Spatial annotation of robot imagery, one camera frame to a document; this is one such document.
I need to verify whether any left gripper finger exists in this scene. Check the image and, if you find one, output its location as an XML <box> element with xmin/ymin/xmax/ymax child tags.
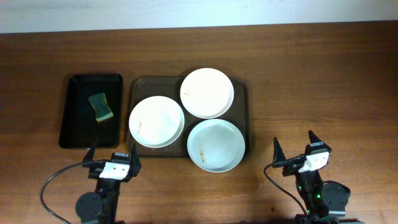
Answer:
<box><xmin>82</xmin><ymin>138</ymin><xmax>98</xmax><ymax>167</ymax></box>
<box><xmin>129</xmin><ymin>144</ymin><xmax>142</xmax><ymax>177</ymax></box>

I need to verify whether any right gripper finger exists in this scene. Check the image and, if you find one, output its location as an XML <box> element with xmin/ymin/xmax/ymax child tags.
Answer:
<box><xmin>305</xmin><ymin>130</ymin><xmax>332</xmax><ymax>154</ymax></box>
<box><xmin>272</xmin><ymin>137</ymin><xmax>287</xmax><ymax>168</ymax></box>

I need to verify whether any cream white plate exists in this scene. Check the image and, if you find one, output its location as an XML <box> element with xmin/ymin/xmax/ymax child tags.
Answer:
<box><xmin>129</xmin><ymin>96</ymin><xmax>185</xmax><ymax>148</ymax></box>

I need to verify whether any green yellow sponge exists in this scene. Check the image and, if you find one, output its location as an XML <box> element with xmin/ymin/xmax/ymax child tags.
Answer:
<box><xmin>88</xmin><ymin>93</ymin><xmax>114</xmax><ymax>123</ymax></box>

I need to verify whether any light blue plate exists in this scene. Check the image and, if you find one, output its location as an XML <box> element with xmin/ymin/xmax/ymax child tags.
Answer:
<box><xmin>187</xmin><ymin>119</ymin><xmax>246</xmax><ymax>173</ymax></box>

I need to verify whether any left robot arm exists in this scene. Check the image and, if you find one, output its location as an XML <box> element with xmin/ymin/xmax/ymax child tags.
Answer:
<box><xmin>75</xmin><ymin>141</ymin><xmax>142</xmax><ymax>224</ymax></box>

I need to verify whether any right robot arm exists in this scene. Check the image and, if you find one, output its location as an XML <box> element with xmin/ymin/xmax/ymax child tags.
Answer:
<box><xmin>266</xmin><ymin>130</ymin><xmax>360</xmax><ymax>224</ymax></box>

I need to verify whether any black small tray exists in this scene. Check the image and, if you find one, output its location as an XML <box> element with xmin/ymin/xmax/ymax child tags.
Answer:
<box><xmin>58</xmin><ymin>73</ymin><xmax>123</xmax><ymax>149</ymax></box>

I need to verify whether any brown serving tray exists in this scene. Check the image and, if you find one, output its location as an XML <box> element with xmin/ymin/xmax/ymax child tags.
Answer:
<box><xmin>126</xmin><ymin>77</ymin><xmax>251</xmax><ymax>158</ymax></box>

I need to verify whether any pink plate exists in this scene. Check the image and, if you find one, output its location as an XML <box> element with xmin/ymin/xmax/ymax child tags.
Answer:
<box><xmin>180</xmin><ymin>68</ymin><xmax>234</xmax><ymax>119</ymax></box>

